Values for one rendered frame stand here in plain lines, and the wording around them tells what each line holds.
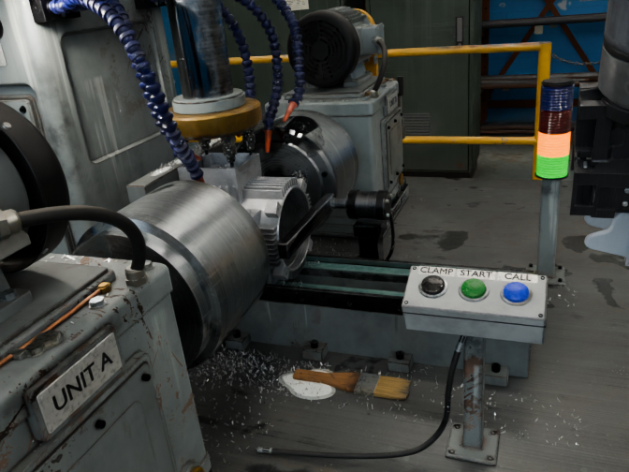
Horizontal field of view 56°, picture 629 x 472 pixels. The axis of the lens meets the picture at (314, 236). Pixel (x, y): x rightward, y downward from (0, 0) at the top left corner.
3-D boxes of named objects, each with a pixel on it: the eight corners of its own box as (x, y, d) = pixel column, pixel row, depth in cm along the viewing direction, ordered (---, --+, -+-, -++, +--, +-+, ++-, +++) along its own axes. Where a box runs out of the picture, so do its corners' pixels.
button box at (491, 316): (404, 330, 78) (400, 304, 74) (414, 288, 83) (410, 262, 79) (544, 346, 72) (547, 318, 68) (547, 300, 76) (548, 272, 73)
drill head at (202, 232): (18, 427, 81) (-43, 263, 71) (167, 296, 112) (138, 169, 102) (173, 463, 72) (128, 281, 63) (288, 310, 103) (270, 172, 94)
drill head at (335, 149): (219, 250, 130) (199, 138, 120) (290, 187, 164) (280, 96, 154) (327, 258, 121) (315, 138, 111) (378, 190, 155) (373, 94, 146)
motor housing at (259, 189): (185, 287, 114) (167, 194, 106) (231, 246, 130) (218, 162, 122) (281, 298, 107) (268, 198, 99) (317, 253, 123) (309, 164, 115)
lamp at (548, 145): (536, 157, 117) (537, 135, 115) (537, 149, 122) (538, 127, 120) (569, 157, 115) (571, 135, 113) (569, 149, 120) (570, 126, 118)
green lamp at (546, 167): (534, 179, 119) (536, 157, 117) (535, 169, 124) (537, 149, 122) (567, 180, 117) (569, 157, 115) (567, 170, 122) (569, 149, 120)
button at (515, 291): (502, 307, 72) (502, 298, 71) (504, 288, 74) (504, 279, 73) (528, 310, 71) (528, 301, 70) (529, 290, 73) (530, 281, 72)
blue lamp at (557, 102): (538, 111, 113) (540, 88, 112) (539, 105, 118) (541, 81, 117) (573, 111, 111) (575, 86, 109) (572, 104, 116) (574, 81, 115)
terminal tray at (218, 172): (182, 205, 111) (175, 168, 108) (211, 186, 120) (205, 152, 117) (240, 208, 107) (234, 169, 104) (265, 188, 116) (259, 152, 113)
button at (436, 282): (419, 300, 76) (418, 290, 75) (424, 282, 78) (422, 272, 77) (444, 302, 75) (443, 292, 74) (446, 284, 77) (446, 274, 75)
